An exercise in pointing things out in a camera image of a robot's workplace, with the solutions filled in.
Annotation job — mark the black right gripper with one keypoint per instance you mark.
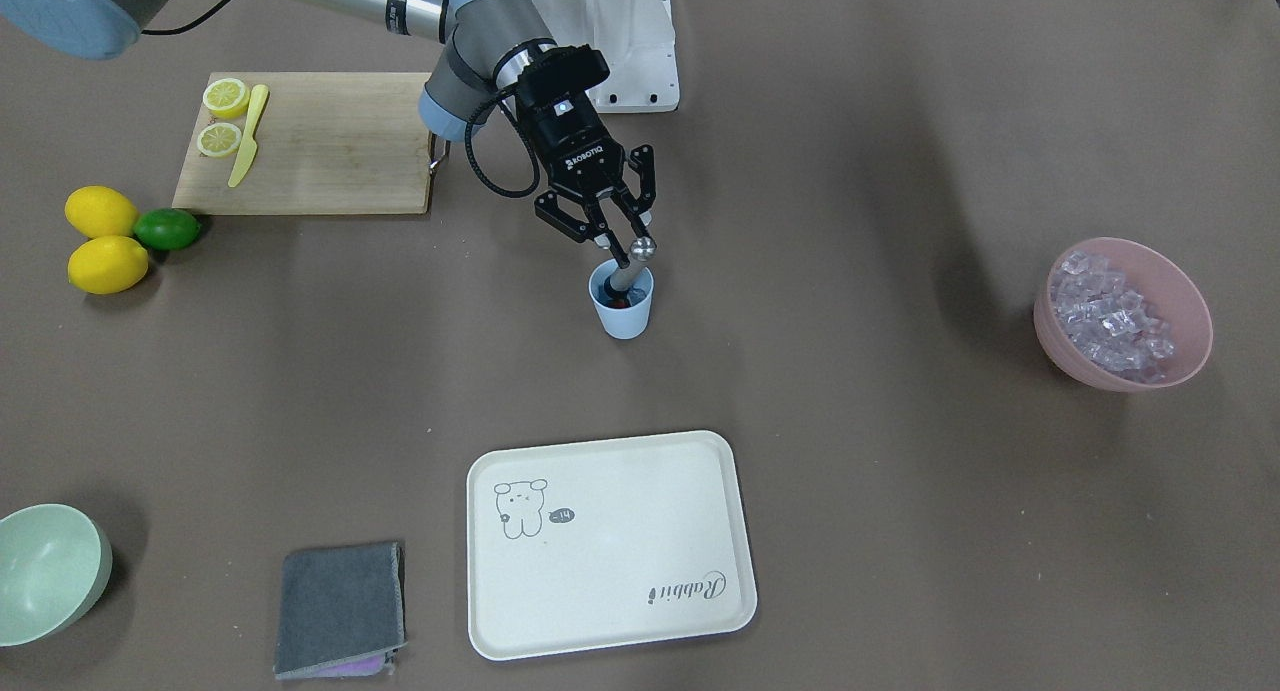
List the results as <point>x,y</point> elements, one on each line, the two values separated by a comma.
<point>574,145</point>

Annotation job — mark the light blue plastic cup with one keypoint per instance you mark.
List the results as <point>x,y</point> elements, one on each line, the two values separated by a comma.
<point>622,323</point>

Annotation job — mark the lemon slice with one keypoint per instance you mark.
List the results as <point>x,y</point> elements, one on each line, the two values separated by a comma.
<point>219,140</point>
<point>227,98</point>

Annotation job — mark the cream rabbit tray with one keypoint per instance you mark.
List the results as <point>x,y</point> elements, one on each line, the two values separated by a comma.
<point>586,545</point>

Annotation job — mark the green lime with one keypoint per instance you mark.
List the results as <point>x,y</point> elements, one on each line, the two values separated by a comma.
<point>167,229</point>

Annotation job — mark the grey folded cloth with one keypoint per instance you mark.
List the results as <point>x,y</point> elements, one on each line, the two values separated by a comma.
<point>341,612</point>

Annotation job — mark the steel muddler black tip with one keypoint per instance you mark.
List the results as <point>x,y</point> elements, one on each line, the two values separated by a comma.
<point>622,280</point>

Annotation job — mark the pink bowl of ice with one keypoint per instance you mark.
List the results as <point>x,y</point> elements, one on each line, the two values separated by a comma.
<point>1121,317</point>

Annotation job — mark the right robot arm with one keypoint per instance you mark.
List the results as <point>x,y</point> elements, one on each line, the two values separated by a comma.
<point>498,55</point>

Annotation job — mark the yellow plastic knife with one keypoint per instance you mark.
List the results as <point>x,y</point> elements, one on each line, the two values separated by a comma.
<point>247,151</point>

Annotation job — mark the wooden cutting board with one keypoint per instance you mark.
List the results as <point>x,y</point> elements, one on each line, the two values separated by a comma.
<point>329,143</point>

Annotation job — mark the yellow lemon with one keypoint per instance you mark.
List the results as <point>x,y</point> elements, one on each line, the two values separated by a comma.
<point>107,265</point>
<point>99,211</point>

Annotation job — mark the mint green bowl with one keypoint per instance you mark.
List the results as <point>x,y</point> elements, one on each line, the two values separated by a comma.
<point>55,564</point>

